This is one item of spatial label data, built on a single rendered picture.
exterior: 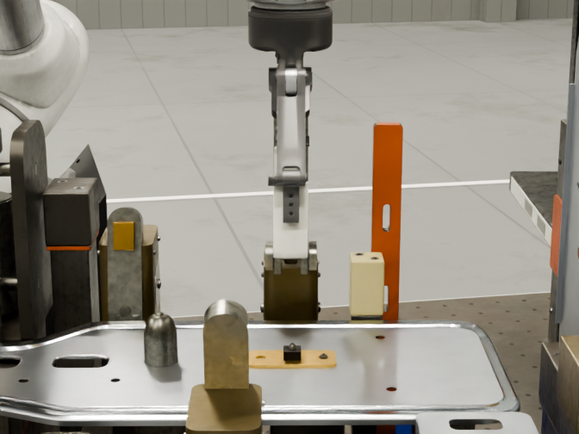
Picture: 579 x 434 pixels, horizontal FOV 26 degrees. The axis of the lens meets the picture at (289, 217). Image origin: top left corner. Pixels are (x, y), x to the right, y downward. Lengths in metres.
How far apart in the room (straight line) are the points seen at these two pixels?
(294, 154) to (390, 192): 0.28
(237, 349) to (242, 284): 3.53
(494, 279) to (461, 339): 3.38
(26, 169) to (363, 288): 0.37
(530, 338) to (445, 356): 0.91
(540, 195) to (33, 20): 0.77
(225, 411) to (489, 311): 1.29
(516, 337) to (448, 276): 2.54
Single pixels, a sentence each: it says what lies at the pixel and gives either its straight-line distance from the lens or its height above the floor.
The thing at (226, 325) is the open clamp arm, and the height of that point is 1.11.
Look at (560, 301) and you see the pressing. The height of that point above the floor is 1.04.
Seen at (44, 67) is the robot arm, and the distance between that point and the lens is 1.92.
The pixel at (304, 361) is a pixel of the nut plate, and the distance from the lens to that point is 1.20.
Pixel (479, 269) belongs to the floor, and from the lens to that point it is 4.76.
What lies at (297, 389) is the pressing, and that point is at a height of 1.00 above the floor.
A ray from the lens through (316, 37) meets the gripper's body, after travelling 1.10.
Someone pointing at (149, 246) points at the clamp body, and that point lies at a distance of 1.34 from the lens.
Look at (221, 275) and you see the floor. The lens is 4.64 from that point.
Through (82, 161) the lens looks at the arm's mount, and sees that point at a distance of 2.07.
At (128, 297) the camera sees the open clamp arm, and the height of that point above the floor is 1.02.
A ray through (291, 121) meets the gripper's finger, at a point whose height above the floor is 1.25.
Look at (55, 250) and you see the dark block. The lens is 1.39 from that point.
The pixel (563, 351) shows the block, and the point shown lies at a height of 1.05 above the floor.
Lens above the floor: 1.46
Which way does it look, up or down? 16 degrees down
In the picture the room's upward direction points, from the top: straight up
